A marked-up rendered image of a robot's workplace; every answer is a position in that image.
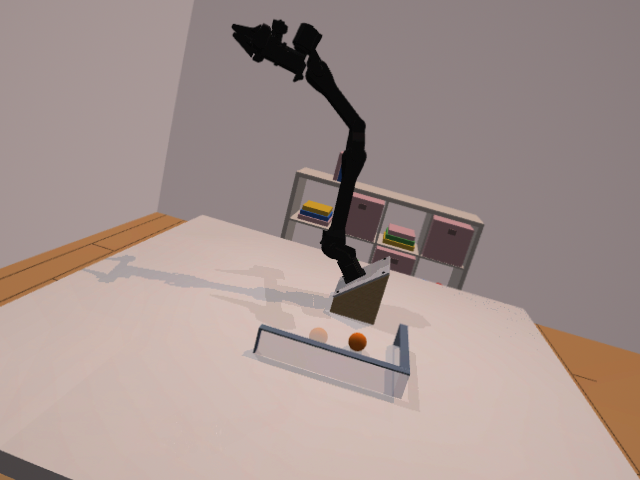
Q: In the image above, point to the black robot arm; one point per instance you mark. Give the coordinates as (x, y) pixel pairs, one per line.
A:
(320, 77)

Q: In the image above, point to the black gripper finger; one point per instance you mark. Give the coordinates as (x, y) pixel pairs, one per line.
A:
(245, 46)
(247, 34)

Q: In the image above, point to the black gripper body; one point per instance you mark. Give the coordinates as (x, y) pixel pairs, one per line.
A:
(266, 49)

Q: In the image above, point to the clear l-shaped low wall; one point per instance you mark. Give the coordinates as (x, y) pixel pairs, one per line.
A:
(335, 365)

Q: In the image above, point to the grey wall top trim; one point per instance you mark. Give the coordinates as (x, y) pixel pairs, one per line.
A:
(404, 367)

